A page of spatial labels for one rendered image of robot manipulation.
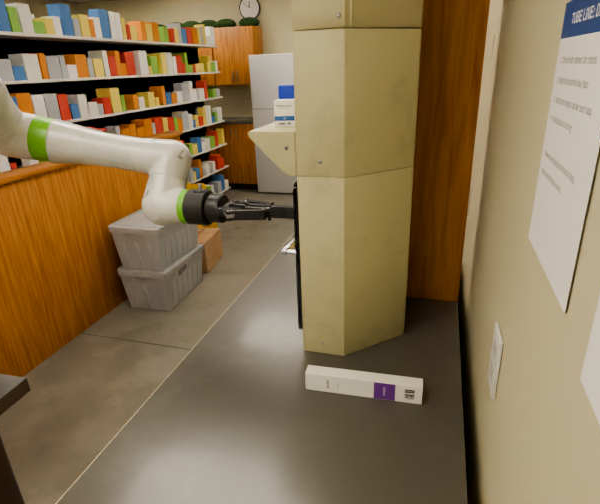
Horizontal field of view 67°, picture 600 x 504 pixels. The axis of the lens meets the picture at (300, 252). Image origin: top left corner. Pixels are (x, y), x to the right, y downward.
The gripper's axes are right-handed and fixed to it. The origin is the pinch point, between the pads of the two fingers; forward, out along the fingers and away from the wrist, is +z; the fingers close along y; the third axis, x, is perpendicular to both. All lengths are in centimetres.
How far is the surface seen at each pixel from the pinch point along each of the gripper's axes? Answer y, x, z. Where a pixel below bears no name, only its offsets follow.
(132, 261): 151, 92, -169
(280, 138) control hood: -4.7, -18.6, 1.3
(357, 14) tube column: -2.3, -42.6, 17.9
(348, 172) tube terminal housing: -3.9, -11.2, 16.6
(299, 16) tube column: -4.5, -42.7, 6.6
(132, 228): 148, 66, -162
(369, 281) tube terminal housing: 0.7, 17.3, 21.3
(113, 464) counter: -50, 37, -20
